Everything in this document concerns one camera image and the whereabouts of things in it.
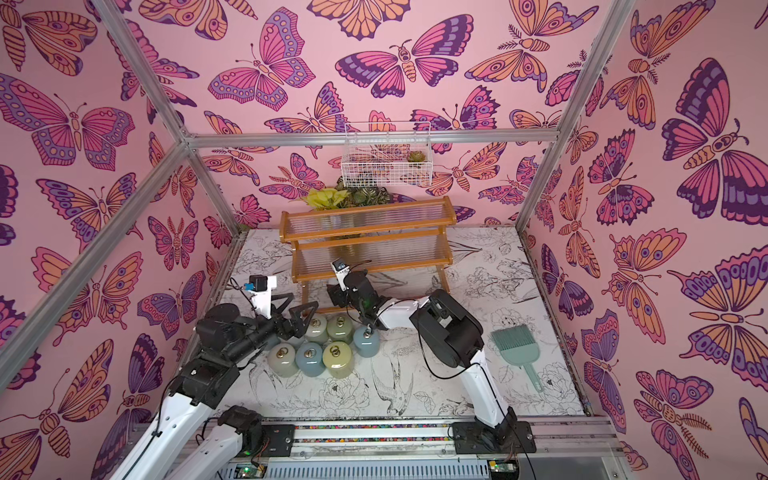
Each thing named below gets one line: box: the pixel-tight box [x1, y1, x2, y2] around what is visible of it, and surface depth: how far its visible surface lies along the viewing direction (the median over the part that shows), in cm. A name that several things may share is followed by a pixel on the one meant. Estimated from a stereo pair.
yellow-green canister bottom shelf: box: [322, 341, 354, 380], surface depth 81 cm
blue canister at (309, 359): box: [295, 342, 326, 377], surface depth 81 cm
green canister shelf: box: [326, 314, 354, 344], surface depth 87 cm
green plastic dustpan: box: [491, 324, 544, 393], surface depth 90 cm
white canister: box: [267, 342, 298, 378], surface depth 81 cm
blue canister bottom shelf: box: [353, 326, 381, 358], surface depth 85 cm
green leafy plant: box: [304, 176, 391, 211], surface depth 98 cm
